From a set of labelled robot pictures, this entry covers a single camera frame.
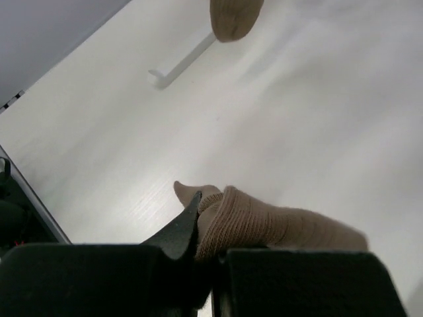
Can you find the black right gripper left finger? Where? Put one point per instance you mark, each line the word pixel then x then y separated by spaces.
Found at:
pixel 158 277

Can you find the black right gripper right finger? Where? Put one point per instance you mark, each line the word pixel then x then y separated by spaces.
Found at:
pixel 264 282

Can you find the white and steel clothes rack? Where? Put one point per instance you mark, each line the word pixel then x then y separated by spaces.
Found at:
pixel 187 52

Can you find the beige ribbed sock striped cuff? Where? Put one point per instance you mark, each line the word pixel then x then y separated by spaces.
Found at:
pixel 232 20

